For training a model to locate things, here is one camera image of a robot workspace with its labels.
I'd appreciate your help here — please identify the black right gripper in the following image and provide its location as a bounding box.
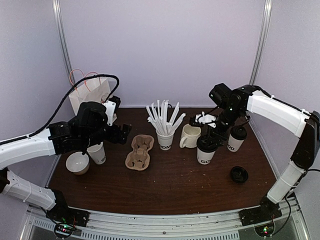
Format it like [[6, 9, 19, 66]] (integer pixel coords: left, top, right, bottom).
[[205, 105, 244, 149]]

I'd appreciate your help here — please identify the brown pulp cup carrier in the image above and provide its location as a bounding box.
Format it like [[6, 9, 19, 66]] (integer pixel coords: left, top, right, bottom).
[[125, 134, 155, 171]]

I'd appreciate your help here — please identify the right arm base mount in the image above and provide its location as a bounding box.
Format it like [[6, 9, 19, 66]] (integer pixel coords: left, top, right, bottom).
[[238, 206, 282, 238]]

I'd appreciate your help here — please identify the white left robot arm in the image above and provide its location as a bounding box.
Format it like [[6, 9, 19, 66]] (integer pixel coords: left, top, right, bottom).
[[0, 101, 132, 222]]

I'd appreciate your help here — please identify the white printed paper bag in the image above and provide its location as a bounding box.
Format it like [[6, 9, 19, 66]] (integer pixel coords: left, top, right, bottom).
[[68, 77, 111, 115]]

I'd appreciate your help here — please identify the single white paper cup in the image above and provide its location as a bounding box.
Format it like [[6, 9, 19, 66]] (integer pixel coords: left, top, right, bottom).
[[227, 133, 244, 152]]

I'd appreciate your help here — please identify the black cup lid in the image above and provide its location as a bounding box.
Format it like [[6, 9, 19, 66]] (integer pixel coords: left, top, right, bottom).
[[196, 136, 218, 153], [230, 126, 248, 141]]

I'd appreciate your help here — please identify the paper cup holding straws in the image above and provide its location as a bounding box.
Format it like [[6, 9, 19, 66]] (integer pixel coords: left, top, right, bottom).
[[156, 131, 174, 151]]

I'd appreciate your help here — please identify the stack of black cup lids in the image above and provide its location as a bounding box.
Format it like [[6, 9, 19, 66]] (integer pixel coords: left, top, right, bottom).
[[230, 166, 249, 184]]

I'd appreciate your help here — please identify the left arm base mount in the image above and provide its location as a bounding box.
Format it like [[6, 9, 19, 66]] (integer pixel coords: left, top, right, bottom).
[[42, 207, 90, 239]]

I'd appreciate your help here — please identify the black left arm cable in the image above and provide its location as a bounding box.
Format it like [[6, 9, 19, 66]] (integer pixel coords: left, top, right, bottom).
[[0, 72, 120, 146]]

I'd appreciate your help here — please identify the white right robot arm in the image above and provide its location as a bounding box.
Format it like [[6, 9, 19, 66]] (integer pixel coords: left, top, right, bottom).
[[191, 111, 300, 213]]

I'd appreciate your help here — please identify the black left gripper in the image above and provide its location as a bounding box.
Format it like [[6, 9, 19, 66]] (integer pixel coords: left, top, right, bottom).
[[81, 121, 132, 149]]

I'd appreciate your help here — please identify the bundle of wrapped white straws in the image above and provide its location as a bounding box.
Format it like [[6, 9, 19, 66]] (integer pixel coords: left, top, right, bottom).
[[145, 100, 186, 136]]

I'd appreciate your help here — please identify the cream ceramic mug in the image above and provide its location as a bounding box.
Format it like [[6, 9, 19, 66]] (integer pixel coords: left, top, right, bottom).
[[179, 124, 202, 149]]

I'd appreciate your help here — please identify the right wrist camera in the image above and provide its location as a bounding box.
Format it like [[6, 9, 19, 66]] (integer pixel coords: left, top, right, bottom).
[[189, 112, 217, 128]]

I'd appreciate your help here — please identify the white ceramic bowl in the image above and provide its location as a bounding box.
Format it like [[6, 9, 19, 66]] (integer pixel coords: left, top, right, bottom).
[[65, 152, 90, 175]]

